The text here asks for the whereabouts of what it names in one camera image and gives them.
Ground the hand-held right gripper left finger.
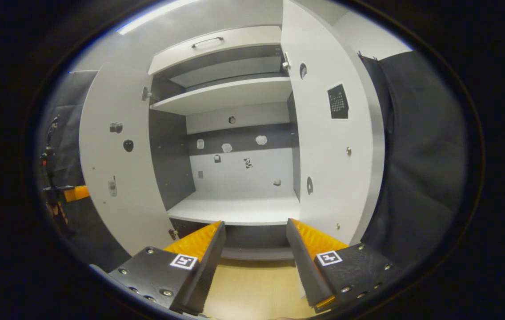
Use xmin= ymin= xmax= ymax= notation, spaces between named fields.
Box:
xmin=90 ymin=221 xmax=226 ymax=315

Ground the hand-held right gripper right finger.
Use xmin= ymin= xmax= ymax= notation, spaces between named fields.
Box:
xmin=286 ymin=218 xmax=402 ymax=313

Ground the grey double-door shoe cabinet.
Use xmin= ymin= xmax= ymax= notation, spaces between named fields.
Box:
xmin=147 ymin=24 xmax=302 ymax=261

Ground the white cabinet shelf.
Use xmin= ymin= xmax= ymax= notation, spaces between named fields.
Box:
xmin=150 ymin=76 xmax=293 ymax=116

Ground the grey cabinet drawer front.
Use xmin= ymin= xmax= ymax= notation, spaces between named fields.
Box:
xmin=148 ymin=25 xmax=282 ymax=75

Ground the metal drawer handle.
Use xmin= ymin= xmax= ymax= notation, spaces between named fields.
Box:
xmin=191 ymin=36 xmax=225 ymax=48

